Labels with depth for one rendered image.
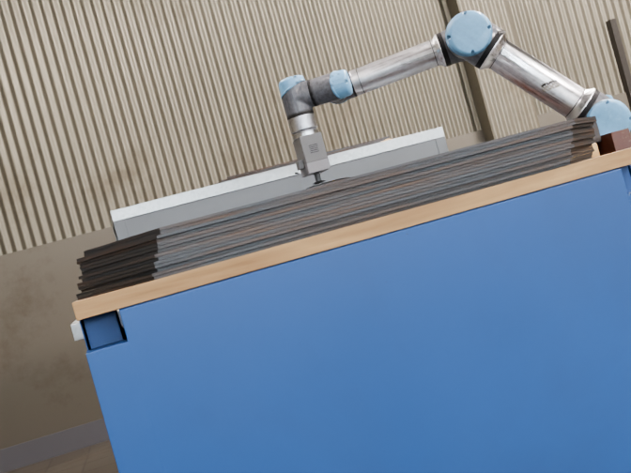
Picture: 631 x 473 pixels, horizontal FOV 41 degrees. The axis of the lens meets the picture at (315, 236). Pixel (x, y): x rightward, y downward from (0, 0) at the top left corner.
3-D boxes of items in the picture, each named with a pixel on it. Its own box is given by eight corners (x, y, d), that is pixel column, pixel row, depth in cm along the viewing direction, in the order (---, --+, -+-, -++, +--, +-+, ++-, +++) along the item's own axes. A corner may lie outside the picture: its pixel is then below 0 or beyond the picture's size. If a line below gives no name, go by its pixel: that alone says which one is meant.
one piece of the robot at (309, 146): (278, 132, 236) (294, 189, 236) (284, 126, 227) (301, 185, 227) (311, 124, 238) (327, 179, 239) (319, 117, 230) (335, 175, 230)
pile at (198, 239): (73, 302, 99) (60, 253, 99) (85, 297, 138) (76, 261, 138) (645, 144, 118) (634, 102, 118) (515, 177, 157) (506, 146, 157)
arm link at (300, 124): (290, 117, 228) (284, 123, 236) (295, 133, 228) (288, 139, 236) (316, 111, 230) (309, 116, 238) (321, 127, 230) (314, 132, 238)
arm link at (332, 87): (348, 69, 237) (312, 81, 239) (344, 66, 226) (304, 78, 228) (356, 97, 237) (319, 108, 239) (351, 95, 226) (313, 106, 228)
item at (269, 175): (113, 221, 299) (110, 210, 299) (114, 232, 357) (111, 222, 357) (444, 136, 329) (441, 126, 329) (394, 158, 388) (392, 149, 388)
